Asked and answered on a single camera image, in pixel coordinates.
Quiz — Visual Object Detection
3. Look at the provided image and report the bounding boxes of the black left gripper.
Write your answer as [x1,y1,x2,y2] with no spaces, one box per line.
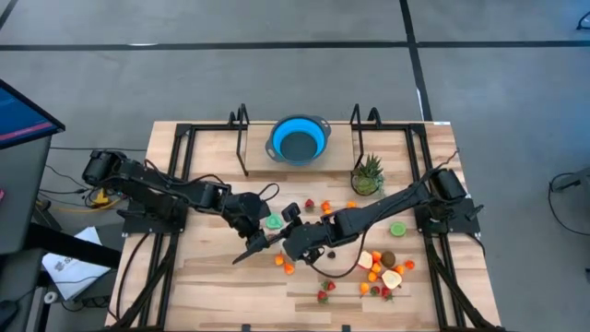
[232,224,273,266]

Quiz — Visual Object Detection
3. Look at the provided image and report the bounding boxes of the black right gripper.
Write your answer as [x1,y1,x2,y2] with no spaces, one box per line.
[269,219,329,263]

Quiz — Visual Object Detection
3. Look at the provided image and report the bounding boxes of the blue collapsible colander grey rim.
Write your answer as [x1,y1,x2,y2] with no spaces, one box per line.
[264,113,333,168]

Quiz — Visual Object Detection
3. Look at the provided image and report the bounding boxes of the black tube stand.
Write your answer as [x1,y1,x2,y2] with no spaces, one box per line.
[348,102,384,172]
[228,102,252,178]

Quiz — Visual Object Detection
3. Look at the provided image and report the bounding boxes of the black desk leg bar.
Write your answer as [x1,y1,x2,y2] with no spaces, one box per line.
[22,223,122,269]

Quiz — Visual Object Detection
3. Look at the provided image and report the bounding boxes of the white paper sheets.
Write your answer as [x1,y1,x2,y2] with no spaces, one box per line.
[41,225,114,302]

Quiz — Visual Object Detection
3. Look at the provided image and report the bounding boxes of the monitor with blue screen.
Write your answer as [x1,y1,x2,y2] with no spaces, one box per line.
[0,77,66,151]

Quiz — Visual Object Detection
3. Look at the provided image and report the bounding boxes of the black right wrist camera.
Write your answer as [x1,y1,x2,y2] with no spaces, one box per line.
[281,202,302,224]

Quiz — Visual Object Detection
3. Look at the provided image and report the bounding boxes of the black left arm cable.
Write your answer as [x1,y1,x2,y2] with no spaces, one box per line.
[255,183,281,205]

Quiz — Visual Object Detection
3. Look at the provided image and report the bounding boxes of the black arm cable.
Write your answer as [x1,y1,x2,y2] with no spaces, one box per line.
[255,183,281,205]
[307,229,370,280]

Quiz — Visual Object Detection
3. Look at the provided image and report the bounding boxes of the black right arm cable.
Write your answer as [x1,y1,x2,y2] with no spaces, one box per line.
[307,229,370,280]

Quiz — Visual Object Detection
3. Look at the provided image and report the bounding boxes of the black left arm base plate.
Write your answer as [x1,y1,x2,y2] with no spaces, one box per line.
[120,196,189,235]

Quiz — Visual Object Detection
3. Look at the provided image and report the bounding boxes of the black metal table frame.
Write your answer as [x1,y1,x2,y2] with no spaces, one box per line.
[106,122,506,332]

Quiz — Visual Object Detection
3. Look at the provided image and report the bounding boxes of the yellow cable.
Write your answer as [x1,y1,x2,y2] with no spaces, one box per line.
[36,186,122,214]

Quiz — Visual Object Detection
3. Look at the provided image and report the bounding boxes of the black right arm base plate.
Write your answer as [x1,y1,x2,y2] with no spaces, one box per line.
[413,196,482,235]

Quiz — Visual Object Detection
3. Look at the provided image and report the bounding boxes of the black floor cable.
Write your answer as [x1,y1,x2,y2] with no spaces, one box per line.
[547,171,590,237]

